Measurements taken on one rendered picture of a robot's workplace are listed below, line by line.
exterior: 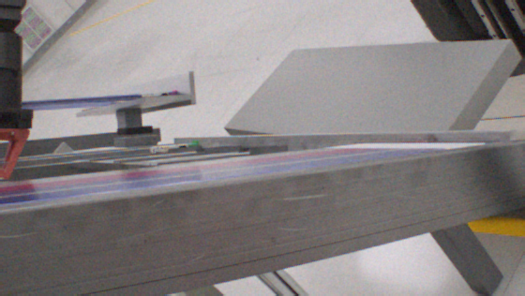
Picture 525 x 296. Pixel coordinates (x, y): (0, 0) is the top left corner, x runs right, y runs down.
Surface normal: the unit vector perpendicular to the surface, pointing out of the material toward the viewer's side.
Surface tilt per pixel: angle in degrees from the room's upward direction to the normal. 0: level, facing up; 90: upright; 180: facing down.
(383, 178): 90
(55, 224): 90
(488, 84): 90
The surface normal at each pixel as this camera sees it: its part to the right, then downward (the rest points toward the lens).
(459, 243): 0.52, 0.09
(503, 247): -0.59, -0.68
